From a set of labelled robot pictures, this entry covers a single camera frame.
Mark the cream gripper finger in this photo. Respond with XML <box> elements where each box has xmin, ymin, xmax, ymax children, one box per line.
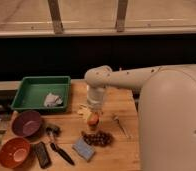
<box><xmin>85</xmin><ymin>109</ymin><xmax>92</xmax><ymax>122</ymax></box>
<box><xmin>98</xmin><ymin>110</ymin><xmax>103</xmax><ymax>121</ymax></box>

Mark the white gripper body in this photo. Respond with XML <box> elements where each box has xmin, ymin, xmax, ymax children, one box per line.
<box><xmin>87</xmin><ymin>86</ymin><xmax>106</xmax><ymax>110</ymax></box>

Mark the red yellow apple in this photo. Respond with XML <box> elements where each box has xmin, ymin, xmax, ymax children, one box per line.
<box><xmin>87</xmin><ymin>114</ymin><xmax>99</xmax><ymax>126</ymax></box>

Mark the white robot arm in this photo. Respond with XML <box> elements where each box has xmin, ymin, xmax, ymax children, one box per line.
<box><xmin>84</xmin><ymin>64</ymin><xmax>196</xmax><ymax>171</ymax></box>

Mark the small metal cup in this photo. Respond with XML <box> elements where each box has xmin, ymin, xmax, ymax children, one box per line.
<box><xmin>88</xmin><ymin>125</ymin><xmax>99</xmax><ymax>132</ymax></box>

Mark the metal fork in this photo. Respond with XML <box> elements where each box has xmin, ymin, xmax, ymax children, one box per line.
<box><xmin>112</xmin><ymin>114</ymin><xmax>130</xmax><ymax>139</ymax></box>

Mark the bunch of dark grapes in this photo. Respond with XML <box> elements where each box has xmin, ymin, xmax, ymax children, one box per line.
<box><xmin>81</xmin><ymin>131</ymin><xmax>113</xmax><ymax>147</ymax></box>

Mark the blue sponge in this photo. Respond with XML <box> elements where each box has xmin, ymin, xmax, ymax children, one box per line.
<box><xmin>72</xmin><ymin>138</ymin><xmax>95</xmax><ymax>162</ymax></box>

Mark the black knife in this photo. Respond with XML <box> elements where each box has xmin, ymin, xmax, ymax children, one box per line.
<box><xmin>50</xmin><ymin>143</ymin><xmax>75</xmax><ymax>165</ymax></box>

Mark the green plastic tray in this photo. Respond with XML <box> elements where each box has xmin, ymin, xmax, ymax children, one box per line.
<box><xmin>11</xmin><ymin>76</ymin><xmax>71</xmax><ymax>112</ymax></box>

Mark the black remote control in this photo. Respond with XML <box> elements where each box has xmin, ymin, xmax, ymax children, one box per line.
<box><xmin>33</xmin><ymin>141</ymin><xmax>51</xmax><ymax>169</ymax></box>

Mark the purple bowl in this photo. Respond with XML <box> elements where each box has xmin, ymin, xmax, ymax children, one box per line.
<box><xmin>12</xmin><ymin>110</ymin><xmax>42</xmax><ymax>137</ymax></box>

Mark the orange bowl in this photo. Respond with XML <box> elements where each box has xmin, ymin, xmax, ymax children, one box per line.
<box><xmin>0</xmin><ymin>137</ymin><xmax>31</xmax><ymax>169</ymax></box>

